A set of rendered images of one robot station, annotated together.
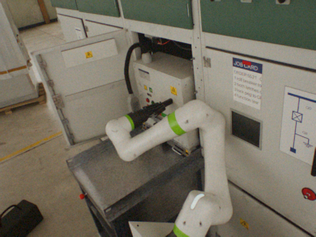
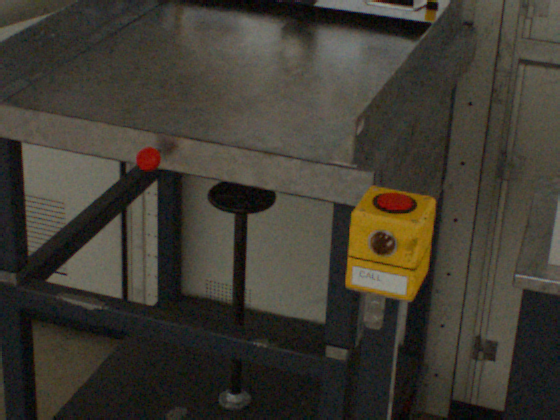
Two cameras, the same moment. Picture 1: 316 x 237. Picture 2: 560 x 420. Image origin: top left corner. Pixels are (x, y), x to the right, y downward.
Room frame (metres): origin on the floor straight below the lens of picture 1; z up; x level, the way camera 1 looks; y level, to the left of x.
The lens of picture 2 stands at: (0.00, 1.34, 1.48)
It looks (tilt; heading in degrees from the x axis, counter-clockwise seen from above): 27 degrees down; 320
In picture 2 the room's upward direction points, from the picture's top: 3 degrees clockwise
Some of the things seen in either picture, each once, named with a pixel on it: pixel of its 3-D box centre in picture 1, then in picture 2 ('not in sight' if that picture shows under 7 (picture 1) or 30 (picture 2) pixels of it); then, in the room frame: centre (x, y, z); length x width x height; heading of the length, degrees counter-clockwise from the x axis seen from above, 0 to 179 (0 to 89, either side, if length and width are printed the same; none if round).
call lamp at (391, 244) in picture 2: not in sight; (381, 245); (0.79, 0.50, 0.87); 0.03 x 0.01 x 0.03; 31
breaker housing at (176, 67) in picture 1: (189, 90); not in sight; (1.69, -0.25, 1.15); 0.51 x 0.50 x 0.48; 121
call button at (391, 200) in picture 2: not in sight; (394, 205); (0.82, 0.46, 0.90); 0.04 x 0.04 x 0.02
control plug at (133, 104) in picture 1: (134, 107); not in sight; (1.70, 0.14, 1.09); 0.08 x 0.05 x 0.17; 121
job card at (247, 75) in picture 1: (246, 83); not in sight; (1.04, -0.39, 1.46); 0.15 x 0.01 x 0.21; 31
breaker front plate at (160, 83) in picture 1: (159, 105); not in sight; (1.56, -0.03, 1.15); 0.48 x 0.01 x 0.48; 31
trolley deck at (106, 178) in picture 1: (133, 165); (246, 73); (1.42, 0.21, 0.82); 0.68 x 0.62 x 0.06; 121
